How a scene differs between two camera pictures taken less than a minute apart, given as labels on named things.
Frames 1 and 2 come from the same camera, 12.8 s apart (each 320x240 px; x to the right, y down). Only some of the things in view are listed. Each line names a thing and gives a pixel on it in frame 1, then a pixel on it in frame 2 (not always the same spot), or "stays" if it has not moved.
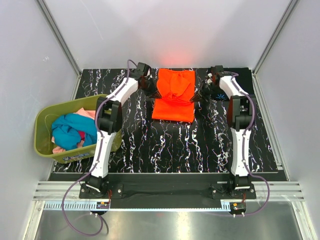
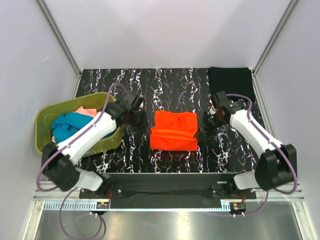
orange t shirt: [176, 87] → [174, 131]
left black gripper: [153, 92] → [144, 125]
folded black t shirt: [243, 77] stays
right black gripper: [198, 95] → [205, 127]
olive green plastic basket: [42, 131] stays
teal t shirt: [65, 129] stays
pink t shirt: [88, 113] stays
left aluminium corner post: [62, 42] stays
